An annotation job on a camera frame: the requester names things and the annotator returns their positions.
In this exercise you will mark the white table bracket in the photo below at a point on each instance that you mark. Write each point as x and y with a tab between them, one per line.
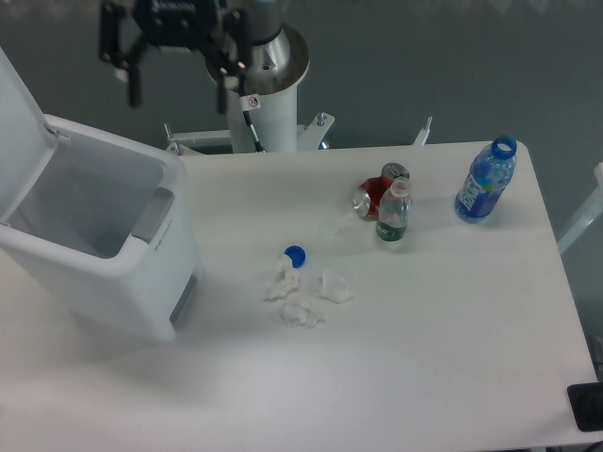
423	134

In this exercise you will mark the crumpled white tissue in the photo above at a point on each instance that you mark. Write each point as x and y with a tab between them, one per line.
301	311
334	287
285	281

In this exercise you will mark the crumpled white tissue left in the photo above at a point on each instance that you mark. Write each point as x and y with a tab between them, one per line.
285	281

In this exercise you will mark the blue bottle cap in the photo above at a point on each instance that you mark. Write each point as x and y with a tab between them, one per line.
296	254

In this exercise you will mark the blue drink bottle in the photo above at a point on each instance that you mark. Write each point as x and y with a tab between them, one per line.
489	174

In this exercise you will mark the white frame at right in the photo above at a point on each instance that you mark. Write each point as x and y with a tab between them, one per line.
589	211

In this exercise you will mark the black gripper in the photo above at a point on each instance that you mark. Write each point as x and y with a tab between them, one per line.
184	25

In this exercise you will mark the crumpled white tissue right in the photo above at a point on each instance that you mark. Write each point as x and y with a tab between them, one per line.
334	287

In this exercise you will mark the clear green-label bottle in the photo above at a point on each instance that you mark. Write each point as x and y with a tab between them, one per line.
393	211

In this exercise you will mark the crushed red soda can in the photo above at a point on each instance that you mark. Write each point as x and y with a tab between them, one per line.
366	198

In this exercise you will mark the white trash can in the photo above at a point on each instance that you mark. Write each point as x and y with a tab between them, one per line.
104	226

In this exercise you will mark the crumpled white tissue bottom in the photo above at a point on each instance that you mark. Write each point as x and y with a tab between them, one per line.
301	311

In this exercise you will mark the black device at edge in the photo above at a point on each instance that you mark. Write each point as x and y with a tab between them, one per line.
586	404

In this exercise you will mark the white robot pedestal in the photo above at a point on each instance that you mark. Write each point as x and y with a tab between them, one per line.
258	123

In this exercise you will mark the white trash can lid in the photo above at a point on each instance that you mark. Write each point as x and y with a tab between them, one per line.
27	141

